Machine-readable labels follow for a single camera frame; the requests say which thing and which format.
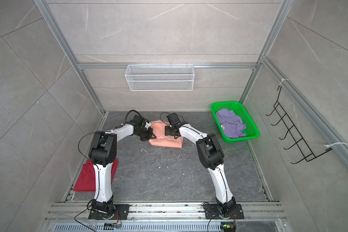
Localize salmon pink t shirt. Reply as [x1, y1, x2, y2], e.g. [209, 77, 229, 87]
[149, 121, 183, 148]

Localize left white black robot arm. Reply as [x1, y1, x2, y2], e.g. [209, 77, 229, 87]
[89, 122, 156, 218]

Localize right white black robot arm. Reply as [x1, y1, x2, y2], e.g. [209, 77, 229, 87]
[165, 124, 237, 218]

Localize purple t shirt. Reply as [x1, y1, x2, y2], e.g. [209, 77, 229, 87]
[216, 108, 246, 139]

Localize folded dark red t shirt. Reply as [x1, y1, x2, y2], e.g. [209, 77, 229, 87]
[73, 159, 119, 192]

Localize green plastic laundry basket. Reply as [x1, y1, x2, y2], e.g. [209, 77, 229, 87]
[211, 101, 260, 143]

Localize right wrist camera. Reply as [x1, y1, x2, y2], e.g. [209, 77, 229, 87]
[167, 113, 181, 126]

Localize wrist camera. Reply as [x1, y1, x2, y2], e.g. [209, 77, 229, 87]
[167, 113, 181, 126]
[131, 115, 151, 129]

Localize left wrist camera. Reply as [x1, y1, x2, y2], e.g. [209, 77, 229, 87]
[131, 115, 151, 129]

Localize left black corrugated cable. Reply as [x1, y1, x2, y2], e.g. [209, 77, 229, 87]
[124, 109, 141, 125]

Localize white wire mesh shelf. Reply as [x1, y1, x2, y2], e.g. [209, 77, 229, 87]
[125, 64, 195, 91]

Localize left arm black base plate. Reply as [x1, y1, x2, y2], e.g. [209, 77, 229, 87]
[88, 204, 130, 220]

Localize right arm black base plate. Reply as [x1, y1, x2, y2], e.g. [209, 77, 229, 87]
[203, 203, 245, 220]

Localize aluminium rail base frame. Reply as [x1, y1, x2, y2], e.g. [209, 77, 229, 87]
[40, 202, 292, 232]

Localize black wire hook rack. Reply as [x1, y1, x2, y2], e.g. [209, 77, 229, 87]
[266, 86, 333, 165]

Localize aluminium frame profiles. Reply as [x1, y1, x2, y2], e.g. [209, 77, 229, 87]
[33, 0, 348, 180]

